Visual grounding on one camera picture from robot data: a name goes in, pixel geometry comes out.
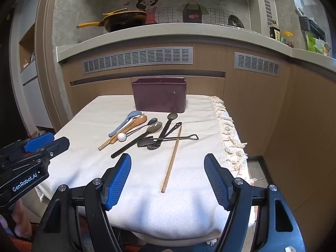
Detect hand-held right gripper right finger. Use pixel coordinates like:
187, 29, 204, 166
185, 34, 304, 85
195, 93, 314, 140
204, 153, 306, 252

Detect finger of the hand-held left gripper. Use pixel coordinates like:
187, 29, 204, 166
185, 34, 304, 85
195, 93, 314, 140
23, 133, 55, 153
39, 136, 70, 161

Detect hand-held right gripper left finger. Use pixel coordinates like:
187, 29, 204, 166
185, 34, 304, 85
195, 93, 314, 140
31, 153, 132, 252

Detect wooden chopstick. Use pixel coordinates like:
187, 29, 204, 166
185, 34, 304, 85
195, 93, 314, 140
161, 126, 182, 193
98, 117, 143, 151

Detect shovel-shaped metal spoon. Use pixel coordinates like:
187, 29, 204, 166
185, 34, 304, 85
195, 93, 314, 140
137, 134, 199, 149

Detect black slotted-handle utensil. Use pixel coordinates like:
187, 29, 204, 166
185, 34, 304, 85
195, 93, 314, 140
147, 122, 183, 151

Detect black-handled steel spoon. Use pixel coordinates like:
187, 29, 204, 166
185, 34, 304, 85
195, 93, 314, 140
111, 121, 163, 159

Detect wooden spoon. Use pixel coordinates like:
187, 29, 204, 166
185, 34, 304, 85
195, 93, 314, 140
110, 115, 148, 144

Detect blue-grey ceramic spoon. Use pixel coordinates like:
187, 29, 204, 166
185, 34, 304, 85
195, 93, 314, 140
108, 111, 144, 137

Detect dark olive long spoon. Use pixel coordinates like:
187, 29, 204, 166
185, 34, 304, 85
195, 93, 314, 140
157, 112, 179, 139

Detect maroon plastic utensil box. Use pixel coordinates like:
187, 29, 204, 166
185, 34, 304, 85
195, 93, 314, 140
131, 78, 188, 113

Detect person's left hand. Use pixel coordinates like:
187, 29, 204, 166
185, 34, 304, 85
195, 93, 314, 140
0, 203, 33, 238

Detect white fringed tablecloth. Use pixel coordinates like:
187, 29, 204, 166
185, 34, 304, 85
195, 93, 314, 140
35, 94, 259, 247

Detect white shelf cabinet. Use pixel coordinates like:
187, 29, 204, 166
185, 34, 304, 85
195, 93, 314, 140
10, 13, 54, 133

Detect wooden kitchen cabinet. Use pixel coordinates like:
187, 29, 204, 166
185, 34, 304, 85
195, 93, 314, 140
60, 41, 336, 216

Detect long grey vent grille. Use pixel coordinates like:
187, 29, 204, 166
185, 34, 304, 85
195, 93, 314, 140
83, 46, 194, 75

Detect short grey vent grille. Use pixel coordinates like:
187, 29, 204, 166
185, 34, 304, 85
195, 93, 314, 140
234, 52, 280, 77

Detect yellow frying pan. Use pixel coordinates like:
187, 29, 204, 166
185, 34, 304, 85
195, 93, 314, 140
76, 10, 149, 33

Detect grey kitchen countertop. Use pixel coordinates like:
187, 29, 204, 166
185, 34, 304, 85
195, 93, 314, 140
56, 22, 336, 74

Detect yellow-lidded jar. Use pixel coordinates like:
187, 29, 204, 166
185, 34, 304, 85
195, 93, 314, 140
281, 31, 294, 48

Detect dark round pot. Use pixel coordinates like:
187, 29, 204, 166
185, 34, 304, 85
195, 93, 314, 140
227, 14, 245, 29

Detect green vegetables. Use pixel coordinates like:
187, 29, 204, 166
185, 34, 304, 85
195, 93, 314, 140
305, 33, 332, 56

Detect grey perforated rack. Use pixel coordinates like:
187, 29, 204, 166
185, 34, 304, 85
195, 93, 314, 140
299, 16, 326, 39

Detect white wall vent column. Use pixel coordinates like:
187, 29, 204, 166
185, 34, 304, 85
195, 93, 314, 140
259, 0, 279, 36

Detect cartoon printed wall poster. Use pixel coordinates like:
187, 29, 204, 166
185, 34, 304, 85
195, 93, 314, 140
115, 0, 250, 25

